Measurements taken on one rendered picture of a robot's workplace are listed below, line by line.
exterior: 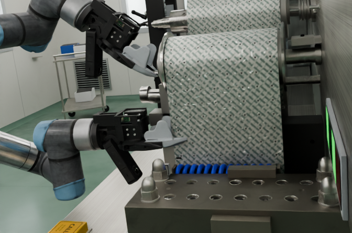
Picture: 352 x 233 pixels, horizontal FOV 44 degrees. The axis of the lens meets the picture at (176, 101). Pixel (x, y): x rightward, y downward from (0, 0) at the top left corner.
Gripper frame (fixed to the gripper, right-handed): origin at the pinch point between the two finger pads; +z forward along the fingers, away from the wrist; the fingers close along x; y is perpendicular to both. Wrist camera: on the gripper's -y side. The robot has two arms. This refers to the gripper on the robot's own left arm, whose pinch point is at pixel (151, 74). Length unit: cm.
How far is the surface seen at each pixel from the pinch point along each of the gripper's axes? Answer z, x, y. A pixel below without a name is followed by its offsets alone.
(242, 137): 24.3, -4.9, 2.3
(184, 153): 16.5, -4.8, -8.6
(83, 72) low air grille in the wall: -189, 551, -257
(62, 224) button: 3.9, -13.1, -37.1
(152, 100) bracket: 3.0, 3.4, -6.3
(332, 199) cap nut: 40.4, -22.6, 8.9
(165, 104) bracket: 6.3, 2.5, -4.9
